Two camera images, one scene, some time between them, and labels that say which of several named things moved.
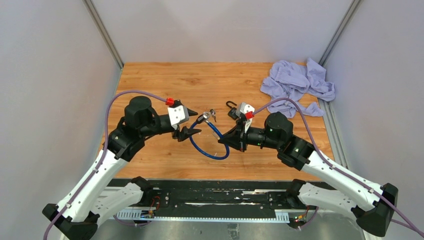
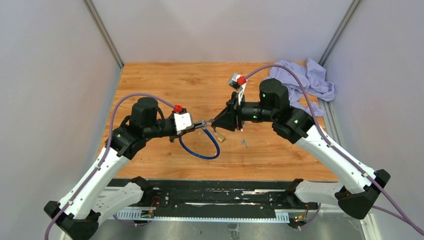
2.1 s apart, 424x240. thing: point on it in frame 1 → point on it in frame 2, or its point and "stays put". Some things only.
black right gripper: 237,138 → 231,116
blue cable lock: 201,118 → 201,124
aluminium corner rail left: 103,31 stays put
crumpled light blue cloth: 286,80 stays put
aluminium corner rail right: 340,31 stays put
